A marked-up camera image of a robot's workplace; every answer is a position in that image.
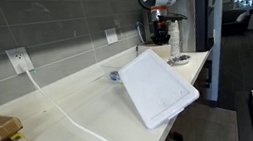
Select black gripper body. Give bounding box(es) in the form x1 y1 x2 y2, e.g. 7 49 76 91
150 9 186 46

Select blue patterned paper bowl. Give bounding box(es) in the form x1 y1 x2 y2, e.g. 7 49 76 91
109 71 121 83

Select white plastic container lid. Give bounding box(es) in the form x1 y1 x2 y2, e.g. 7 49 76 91
119 49 200 129

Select white paper towel roll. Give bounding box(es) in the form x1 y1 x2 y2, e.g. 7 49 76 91
168 21 180 57

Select white wall outlet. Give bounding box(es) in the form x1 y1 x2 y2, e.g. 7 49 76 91
105 28 118 45
5 47 34 75

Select white power cable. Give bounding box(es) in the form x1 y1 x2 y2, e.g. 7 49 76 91
23 51 135 141

